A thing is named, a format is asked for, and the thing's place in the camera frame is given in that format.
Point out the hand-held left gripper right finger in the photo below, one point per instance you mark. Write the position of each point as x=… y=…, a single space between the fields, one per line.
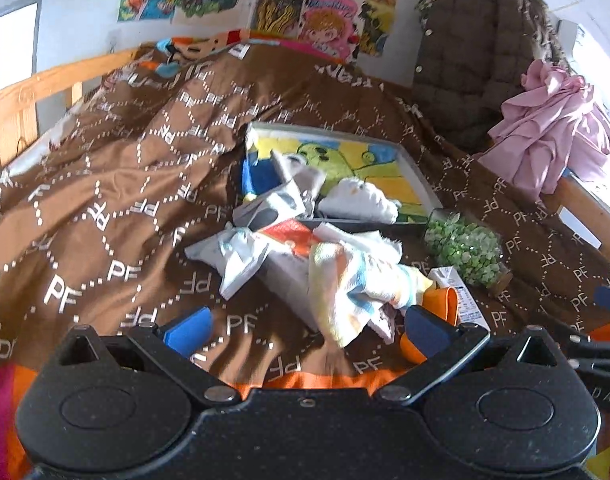
x=427 y=332

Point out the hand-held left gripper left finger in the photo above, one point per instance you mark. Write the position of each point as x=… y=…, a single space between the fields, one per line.
x=190 y=332

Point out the orange plastic cup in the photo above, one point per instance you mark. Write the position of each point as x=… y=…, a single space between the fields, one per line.
x=447 y=305

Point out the bag of green peas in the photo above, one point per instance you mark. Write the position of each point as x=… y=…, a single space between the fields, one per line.
x=465 y=247

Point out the striped pastel towel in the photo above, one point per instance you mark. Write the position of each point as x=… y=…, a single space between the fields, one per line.
x=345 y=280

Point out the orange and white packet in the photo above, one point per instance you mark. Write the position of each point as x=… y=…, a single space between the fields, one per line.
x=290 y=237

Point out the light grey sock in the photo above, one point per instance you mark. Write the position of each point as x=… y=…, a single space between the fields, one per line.
x=272 y=210

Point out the grey tray with cartoon print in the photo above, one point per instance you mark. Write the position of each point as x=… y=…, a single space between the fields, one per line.
x=365 y=160

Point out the small white carton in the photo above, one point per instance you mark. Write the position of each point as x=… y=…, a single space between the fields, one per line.
x=466 y=296

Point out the white fluffy cloth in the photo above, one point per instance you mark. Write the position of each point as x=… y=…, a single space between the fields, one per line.
x=360 y=200

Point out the brown patterned blanket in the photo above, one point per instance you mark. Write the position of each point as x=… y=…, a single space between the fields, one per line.
x=135 y=185

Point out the dark grey sock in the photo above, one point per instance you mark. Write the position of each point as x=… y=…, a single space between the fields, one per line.
x=305 y=175

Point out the white plastic casing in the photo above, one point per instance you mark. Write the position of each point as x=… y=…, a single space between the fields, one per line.
x=577 y=40

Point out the brown quilted jacket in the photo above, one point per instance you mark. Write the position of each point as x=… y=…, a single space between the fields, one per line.
x=480 y=50

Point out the colourful cartoon cloth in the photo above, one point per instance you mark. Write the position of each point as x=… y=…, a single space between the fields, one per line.
x=200 y=47

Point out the window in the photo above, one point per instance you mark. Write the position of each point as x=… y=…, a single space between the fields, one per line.
x=10 y=45

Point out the wooden bed rail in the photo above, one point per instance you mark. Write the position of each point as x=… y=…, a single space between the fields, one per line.
x=45 y=82
x=585 y=215

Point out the pink cartoon wall poster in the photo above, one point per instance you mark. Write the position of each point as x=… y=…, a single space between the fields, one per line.
x=330 y=25

